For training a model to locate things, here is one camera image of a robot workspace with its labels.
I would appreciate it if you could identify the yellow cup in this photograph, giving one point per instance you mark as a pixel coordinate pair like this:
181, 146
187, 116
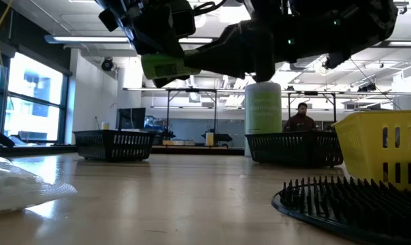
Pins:
105, 126

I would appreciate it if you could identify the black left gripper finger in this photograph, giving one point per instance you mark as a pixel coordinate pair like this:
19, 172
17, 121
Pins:
168, 46
142, 46

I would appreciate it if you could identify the long ceiling light bar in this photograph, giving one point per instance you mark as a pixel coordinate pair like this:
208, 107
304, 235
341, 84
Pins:
90, 39

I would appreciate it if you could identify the black plastic basket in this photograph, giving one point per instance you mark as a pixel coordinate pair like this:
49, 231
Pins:
113, 144
294, 149

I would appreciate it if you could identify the black ceiling spotlight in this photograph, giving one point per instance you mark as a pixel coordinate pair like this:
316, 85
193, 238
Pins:
107, 64

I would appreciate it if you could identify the small yellow container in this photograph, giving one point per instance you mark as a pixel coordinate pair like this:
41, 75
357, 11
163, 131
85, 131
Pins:
210, 137

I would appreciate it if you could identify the black ceiling track light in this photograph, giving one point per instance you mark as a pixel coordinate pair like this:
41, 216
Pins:
367, 87

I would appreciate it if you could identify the bag of cotton balls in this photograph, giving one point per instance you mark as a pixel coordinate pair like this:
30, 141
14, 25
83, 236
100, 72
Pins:
15, 187

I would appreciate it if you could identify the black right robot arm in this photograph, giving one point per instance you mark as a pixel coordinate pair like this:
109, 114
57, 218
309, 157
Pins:
345, 27

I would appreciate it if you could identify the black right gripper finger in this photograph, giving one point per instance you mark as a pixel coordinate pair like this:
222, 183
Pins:
222, 54
171, 81

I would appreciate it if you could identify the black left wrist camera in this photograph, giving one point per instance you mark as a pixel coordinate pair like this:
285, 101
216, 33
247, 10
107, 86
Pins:
184, 24

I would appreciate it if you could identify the person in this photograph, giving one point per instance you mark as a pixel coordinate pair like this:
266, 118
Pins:
300, 120

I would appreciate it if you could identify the black metal gantry frame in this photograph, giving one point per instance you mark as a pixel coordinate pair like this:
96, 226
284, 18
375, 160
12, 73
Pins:
311, 92
192, 90

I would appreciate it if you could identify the black computer monitor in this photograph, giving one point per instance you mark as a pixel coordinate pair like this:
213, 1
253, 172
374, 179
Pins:
132, 118

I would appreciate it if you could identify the green white wipes canister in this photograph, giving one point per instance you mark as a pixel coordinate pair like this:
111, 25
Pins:
263, 109

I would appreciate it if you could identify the window with dark frame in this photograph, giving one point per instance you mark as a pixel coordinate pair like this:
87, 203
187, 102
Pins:
32, 102

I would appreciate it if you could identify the green travel bottle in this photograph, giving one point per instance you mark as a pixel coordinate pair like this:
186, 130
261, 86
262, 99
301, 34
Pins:
164, 66

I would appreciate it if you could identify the yellow plastic basket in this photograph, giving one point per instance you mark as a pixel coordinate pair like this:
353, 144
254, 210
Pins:
369, 156

